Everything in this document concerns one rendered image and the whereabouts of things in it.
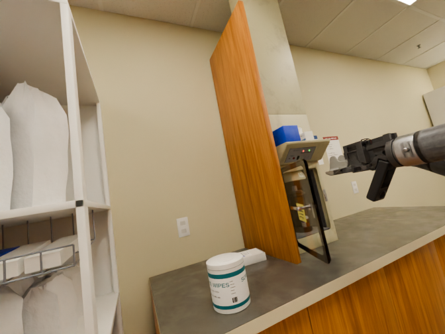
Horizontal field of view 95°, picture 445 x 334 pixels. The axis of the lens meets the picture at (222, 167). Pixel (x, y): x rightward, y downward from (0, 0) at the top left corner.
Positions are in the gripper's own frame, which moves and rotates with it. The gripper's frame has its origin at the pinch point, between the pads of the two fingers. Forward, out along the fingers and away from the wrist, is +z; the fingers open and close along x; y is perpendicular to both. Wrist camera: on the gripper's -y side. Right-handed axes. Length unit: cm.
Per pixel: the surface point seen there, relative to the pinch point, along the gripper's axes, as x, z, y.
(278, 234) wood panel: -4.6, 40.8, -24.2
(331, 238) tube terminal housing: -40, 41, -34
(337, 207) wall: -104, 83, -27
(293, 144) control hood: -16.6, 30.1, 18.6
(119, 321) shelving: 72, 80, -53
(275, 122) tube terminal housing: -18, 41, 35
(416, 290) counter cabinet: -53, 14, -58
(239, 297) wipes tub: 32.6, 17.1, -33.2
